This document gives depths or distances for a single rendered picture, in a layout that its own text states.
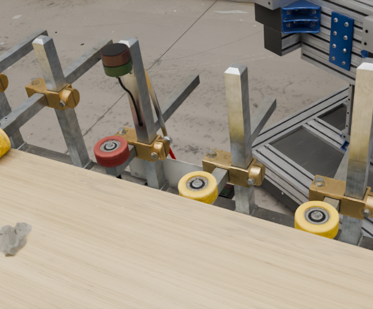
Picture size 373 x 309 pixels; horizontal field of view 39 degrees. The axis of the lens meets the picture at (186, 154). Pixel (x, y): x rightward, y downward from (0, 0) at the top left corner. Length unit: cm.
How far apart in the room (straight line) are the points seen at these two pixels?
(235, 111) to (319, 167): 113
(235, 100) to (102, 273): 42
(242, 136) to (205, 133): 162
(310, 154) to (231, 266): 135
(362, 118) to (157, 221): 42
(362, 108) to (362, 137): 6
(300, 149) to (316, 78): 93
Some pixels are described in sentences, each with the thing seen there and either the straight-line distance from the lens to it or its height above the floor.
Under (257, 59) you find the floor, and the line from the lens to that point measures 333.
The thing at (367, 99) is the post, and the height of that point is 110.
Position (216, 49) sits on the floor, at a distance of 349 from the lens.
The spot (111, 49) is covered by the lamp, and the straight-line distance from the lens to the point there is 112.
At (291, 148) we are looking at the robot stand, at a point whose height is 21.
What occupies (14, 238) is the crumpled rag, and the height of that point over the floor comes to 91.
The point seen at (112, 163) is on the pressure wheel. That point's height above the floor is 89.
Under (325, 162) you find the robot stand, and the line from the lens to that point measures 220.
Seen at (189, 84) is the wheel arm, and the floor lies 86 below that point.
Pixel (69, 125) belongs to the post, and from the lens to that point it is 141.
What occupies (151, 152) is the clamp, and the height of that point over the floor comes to 85.
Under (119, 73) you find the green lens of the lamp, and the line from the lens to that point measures 111.
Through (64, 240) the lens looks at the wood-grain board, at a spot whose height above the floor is 90.
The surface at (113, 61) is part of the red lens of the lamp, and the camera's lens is 109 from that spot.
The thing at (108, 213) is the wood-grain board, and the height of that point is 90.
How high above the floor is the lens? 163
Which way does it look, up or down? 39 degrees down
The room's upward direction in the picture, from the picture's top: 9 degrees counter-clockwise
